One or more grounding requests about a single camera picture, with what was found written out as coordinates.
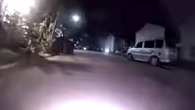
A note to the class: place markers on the grey asphalt road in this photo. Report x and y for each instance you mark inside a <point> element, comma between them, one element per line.
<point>110,82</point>

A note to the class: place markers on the white van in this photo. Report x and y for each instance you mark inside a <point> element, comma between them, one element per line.
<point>151,50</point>

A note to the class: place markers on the pale gabled building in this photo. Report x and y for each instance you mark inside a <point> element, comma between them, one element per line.
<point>150,33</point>

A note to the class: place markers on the row of bushes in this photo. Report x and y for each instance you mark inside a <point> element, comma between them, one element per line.
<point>37,34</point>

